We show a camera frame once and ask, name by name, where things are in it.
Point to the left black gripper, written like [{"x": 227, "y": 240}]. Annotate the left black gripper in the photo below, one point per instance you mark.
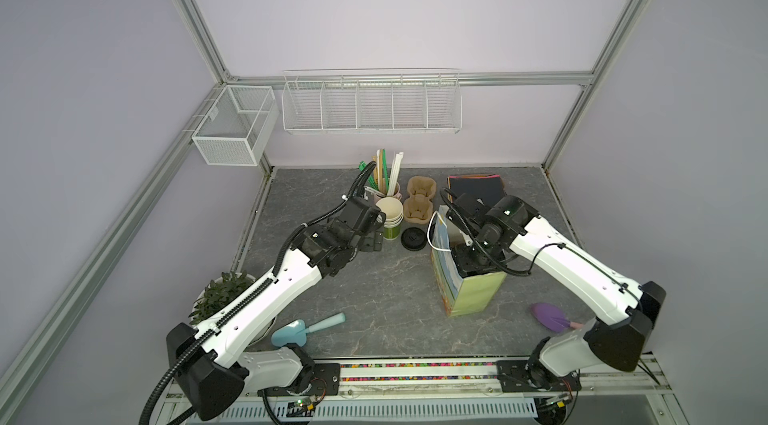
[{"x": 373, "y": 242}]

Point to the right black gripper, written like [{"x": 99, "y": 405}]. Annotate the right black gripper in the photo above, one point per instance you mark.
[{"x": 462, "y": 258}]

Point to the white green paper bag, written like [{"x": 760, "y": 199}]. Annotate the white green paper bag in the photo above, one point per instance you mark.
[{"x": 462, "y": 293}]

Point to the stack of black lids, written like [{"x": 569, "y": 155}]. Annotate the stack of black lids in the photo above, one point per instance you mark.
[{"x": 413, "y": 239}]

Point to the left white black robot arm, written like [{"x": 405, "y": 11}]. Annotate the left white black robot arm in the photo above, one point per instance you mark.
[{"x": 205, "y": 359}]

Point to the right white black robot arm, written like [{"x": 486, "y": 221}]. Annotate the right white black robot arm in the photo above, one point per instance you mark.
[{"x": 625, "y": 311}]

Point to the cardboard box of napkins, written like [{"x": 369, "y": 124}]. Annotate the cardboard box of napkins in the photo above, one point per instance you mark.
[{"x": 488, "y": 189}]

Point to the stack of paper cups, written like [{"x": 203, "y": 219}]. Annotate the stack of paper cups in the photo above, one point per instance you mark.
[{"x": 394, "y": 215}]

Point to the brown pulp cup carriers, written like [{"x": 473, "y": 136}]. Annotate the brown pulp cup carriers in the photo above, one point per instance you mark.
[{"x": 418, "y": 207}]

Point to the pink straw holder cup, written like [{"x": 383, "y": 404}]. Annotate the pink straw holder cup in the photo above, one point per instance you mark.
[{"x": 396, "y": 193}]

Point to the teal plastic scoop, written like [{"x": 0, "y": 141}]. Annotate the teal plastic scoop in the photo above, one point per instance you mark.
[{"x": 297, "y": 331}]

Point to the brown wrapped straw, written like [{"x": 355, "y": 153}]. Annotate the brown wrapped straw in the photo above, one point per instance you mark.
[{"x": 377, "y": 171}]

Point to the purple pink spatula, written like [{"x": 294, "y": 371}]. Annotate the purple pink spatula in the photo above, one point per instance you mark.
[{"x": 553, "y": 318}]

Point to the white wrapped straw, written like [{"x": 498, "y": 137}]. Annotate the white wrapped straw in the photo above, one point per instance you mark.
[{"x": 395, "y": 170}]

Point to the potted green plant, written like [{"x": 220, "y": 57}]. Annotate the potted green plant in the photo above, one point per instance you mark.
[{"x": 218, "y": 294}]

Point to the small white wire basket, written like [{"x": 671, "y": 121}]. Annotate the small white wire basket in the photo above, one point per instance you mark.
[{"x": 237, "y": 126}]

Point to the long white wire basket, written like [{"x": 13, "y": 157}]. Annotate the long white wire basket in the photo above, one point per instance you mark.
[{"x": 372, "y": 101}]

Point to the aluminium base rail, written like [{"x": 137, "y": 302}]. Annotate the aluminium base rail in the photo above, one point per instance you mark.
[{"x": 454, "y": 378}]

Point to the white ribbed cable duct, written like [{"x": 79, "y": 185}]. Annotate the white ribbed cable duct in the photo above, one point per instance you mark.
[{"x": 401, "y": 411}]

